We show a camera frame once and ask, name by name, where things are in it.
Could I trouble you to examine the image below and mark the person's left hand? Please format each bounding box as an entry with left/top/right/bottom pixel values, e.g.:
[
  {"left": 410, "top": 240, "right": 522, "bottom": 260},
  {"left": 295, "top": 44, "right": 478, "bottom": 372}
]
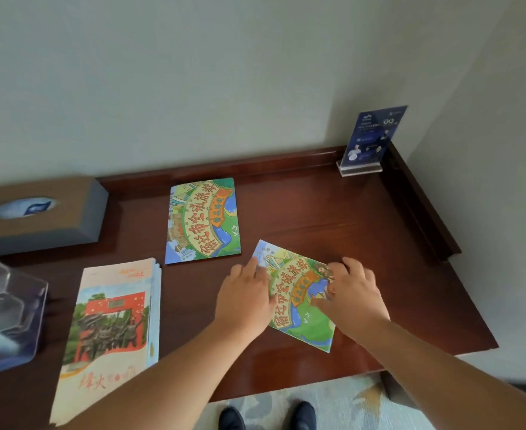
[{"left": 214, "top": 257, "right": 278, "bottom": 341}]

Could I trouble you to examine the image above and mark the person's right hand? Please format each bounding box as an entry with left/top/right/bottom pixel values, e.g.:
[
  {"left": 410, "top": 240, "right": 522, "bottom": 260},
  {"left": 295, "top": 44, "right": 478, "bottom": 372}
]
[{"left": 311, "top": 257, "right": 391, "bottom": 343}]

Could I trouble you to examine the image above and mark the colourful illustrated map brochure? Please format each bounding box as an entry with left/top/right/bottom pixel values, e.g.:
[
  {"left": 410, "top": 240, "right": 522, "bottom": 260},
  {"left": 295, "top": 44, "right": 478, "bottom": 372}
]
[
  {"left": 251, "top": 239, "right": 337, "bottom": 354},
  {"left": 164, "top": 177, "right": 242, "bottom": 265}
]

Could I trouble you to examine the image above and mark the person's left forearm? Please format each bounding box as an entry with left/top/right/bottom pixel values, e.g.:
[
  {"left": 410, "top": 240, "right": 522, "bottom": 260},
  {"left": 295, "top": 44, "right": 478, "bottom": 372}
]
[{"left": 64, "top": 324, "right": 251, "bottom": 430}]

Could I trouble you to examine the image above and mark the person's right forearm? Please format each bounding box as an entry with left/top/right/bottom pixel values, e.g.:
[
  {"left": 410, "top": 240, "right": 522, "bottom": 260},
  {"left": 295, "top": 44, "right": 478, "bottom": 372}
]
[{"left": 356, "top": 319, "right": 526, "bottom": 430}]

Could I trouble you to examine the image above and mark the person's left black shoe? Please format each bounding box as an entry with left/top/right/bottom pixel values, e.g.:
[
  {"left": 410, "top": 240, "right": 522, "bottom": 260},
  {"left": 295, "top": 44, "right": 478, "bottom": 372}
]
[{"left": 218, "top": 406, "right": 247, "bottom": 430}]

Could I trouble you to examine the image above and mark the blue card in acrylic stand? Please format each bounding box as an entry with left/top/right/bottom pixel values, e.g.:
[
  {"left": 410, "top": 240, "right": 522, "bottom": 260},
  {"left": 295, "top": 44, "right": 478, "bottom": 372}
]
[{"left": 336, "top": 105, "right": 408, "bottom": 178}]

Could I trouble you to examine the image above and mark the stack of red picture magazines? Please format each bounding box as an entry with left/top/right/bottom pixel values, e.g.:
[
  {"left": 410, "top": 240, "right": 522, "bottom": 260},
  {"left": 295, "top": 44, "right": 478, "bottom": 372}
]
[{"left": 49, "top": 258, "right": 162, "bottom": 427}]

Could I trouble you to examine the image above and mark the brown grey tissue box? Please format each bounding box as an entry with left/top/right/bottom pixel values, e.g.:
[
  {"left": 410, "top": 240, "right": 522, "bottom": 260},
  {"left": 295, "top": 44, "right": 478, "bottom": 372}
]
[{"left": 0, "top": 176, "right": 110, "bottom": 257}]

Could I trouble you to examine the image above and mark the white tissue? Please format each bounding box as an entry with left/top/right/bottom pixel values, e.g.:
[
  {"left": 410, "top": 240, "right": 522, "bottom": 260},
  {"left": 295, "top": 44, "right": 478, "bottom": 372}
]
[{"left": 0, "top": 197, "right": 60, "bottom": 220}]

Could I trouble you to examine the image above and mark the clear acrylic brochure holder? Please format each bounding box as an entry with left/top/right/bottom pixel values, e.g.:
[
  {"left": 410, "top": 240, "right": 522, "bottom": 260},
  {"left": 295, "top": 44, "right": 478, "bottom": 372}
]
[{"left": 0, "top": 247, "right": 49, "bottom": 380}]

